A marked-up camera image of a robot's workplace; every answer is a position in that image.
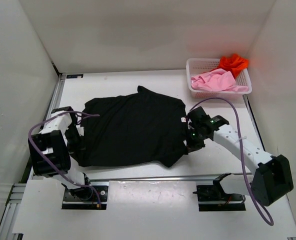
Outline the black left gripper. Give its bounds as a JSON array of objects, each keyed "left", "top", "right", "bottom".
[{"left": 64, "top": 123, "right": 86, "bottom": 165}]

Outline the black t shirt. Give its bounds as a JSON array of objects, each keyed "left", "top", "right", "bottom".
[{"left": 74, "top": 86, "right": 188, "bottom": 168}]

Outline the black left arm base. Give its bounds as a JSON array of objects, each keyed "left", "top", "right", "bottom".
[{"left": 61, "top": 181, "right": 109, "bottom": 210}]

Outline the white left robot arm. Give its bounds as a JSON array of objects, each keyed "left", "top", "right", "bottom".
[{"left": 28, "top": 106, "right": 93, "bottom": 200}]

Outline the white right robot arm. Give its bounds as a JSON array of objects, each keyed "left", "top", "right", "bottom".
[{"left": 187, "top": 107, "right": 294, "bottom": 207}]

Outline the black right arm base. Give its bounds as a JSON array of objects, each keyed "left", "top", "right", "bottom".
[{"left": 193, "top": 173, "right": 246, "bottom": 212}]

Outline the pink t shirt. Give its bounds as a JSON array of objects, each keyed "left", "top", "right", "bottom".
[{"left": 190, "top": 68, "right": 249, "bottom": 93}]

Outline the white plastic laundry basket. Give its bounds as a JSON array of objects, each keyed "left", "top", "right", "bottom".
[{"left": 186, "top": 58, "right": 252, "bottom": 100}]

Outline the blue label sticker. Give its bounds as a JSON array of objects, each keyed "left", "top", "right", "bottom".
[{"left": 66, "top": 74, "right": 84, "bottom": 79}]

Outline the orange t shirt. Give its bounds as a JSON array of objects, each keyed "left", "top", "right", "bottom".
[{"left": 217, "top": 53, "right": 249, "bottom": 79}]

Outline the aluminium table edge rail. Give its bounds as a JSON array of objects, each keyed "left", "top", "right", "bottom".
[{"left": 86, "top": 168, "right": 222, "bottom": 185}]

